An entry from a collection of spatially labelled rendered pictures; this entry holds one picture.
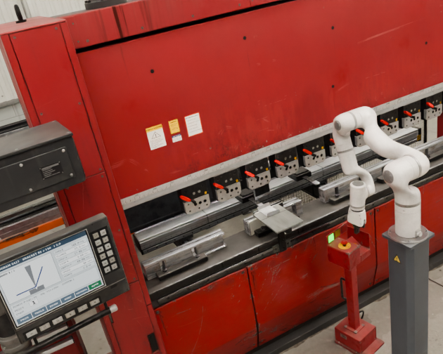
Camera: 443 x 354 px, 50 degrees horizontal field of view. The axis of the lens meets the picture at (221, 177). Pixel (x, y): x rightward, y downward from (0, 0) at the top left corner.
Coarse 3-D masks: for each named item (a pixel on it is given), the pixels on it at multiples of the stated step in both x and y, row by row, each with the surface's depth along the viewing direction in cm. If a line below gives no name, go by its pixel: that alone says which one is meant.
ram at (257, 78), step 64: (320, 0) 255; (384, 0) 274; (128, 64) 219; (192, 64) 233; (256, 64) 249; (320, 64) 268; (384, 64) 289; (128, 128) 229; (256, 128) 262; (128, 192) 239
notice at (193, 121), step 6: (192, 114) 242; (198, 114) 243; (186, 120) 241; (192, 120) 243; (198, 120) 244; (186, 126) 242; (192, 126) 244; (198, 126) 245; (192, 132) 245; (198, 132) 246
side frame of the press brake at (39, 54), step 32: (0, 32) 178; (32, 32) 179; (64, 32) 184; (32, 64) 182; (64, 64) 187; (32, 96) 186; (64, 96) 191; (96, 128) 201; (96, 160) 205; (64, 192) 204; (96, 192) 210; (128, 256) 227; (128, 320) 237; (128, 352) 243; (160, 352) 254
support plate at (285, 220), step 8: (280, 208) 283; (256, 216) 279; (264, 216) 277; (272, 216) 276; (280, 216) 274; (288, 216) 273; (296, 216) 271; (264, 224) 271; (272, 224) 268; (280, 224) 267; (288, 224) 265; (296, 224) 264
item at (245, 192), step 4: (240, 192) 303; (244, 192) 302; (248, 192) 301; (252, 192) 302; (236, 196) 305; (240, 196) 301; (244, 196) 299; (248, 196) 300; (252, 196) 301; (240, 200) 301; (244, 200) 299; (248, 200) 301; (252, 200) 297; (256, 200) 296; (256, 204) 292; (260, 204) 290
